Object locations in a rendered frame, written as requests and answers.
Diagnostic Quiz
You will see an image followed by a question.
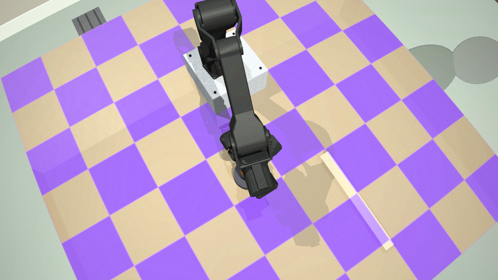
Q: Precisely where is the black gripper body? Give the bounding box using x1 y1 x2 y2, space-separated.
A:
220 130 278 199

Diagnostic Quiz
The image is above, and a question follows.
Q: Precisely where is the dark grey round pedestal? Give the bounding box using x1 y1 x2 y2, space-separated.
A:
233 166 248 190

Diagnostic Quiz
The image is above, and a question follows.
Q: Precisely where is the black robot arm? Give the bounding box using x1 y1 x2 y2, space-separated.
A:
192 0 282 197

